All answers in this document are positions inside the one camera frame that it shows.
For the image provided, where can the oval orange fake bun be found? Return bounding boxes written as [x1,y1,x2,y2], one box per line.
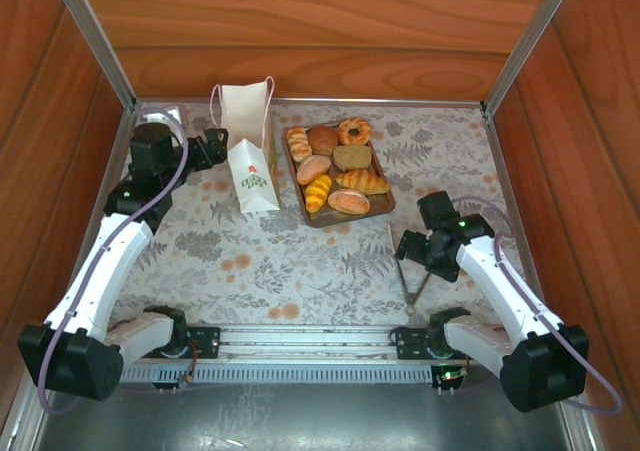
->
[295,154,333,186]
[327,187,372,216]

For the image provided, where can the aluminium left side bar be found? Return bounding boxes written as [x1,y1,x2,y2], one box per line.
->
[0,105,139,451]

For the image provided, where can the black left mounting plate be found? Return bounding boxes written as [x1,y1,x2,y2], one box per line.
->
[164,323,222,361]

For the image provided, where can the brown rectangular tray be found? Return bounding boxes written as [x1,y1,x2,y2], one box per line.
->
[281,118,397,229]

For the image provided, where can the ring shaped fake bread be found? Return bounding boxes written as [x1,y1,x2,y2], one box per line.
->
[337,116,374,146]

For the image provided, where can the white paper bag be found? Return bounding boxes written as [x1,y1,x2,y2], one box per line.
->
[209,74,282,217]

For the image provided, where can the aluminium right frame post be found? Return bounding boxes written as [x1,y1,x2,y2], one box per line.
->
[480,0,584,115]

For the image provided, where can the black mounting plate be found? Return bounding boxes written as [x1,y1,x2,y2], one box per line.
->
[164,323,222,361]
[391,326,469,362]

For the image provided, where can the metal tongs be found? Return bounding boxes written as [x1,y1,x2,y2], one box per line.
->
[387,222,436,317]

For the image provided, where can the aluminium right side bar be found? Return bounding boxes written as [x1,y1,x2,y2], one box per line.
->
[480,103,601,451]

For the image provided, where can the aluminium frame post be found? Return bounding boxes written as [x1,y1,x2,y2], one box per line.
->
[47,0,139,111]
[480,0,584,115]

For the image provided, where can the yellow striped fake bread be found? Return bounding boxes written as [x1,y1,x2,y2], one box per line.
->
[304,173,334,214]

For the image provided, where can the fake croissant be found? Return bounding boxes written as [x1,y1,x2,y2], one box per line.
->
[334,167,391,196]

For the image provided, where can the floral tablecloth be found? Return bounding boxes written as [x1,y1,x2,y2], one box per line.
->
[107,101,541,327]

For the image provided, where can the small right connector board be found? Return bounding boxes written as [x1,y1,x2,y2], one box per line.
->
[432,363,471,397]

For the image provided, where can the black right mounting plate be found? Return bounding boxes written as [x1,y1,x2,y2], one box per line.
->
[391,326,469,362]

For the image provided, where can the striped fake bread loaf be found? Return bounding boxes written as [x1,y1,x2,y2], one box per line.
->
[285,126,314,164]

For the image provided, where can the aluminium back frame bar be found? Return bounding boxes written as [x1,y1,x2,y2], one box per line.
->
[134,96,486,110]

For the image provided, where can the round brown fake bun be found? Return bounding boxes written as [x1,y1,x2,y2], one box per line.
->
[306,124,340,157]

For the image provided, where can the small left connector board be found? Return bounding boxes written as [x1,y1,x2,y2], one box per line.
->
[177,340,201,387]

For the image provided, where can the grey slotted cable duct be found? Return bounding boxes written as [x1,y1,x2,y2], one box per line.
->
[119,362,434,385]

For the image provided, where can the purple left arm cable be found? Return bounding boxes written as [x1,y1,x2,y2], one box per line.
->
[37,108,191,417]

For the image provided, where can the brown fake bread slice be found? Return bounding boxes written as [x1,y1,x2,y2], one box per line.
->
[332,143,374,172]

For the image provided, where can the grey metal sheet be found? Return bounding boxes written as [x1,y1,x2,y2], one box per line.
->
[29,380,576,451]

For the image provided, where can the aluminium left frame post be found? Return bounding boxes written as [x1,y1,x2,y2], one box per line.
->
[47,0,139,111]

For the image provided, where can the small connector board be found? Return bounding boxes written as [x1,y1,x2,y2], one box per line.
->
[432,363,471,397]
[177,340,201,387]

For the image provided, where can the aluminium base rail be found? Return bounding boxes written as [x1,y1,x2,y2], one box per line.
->
[107,320,506,365]

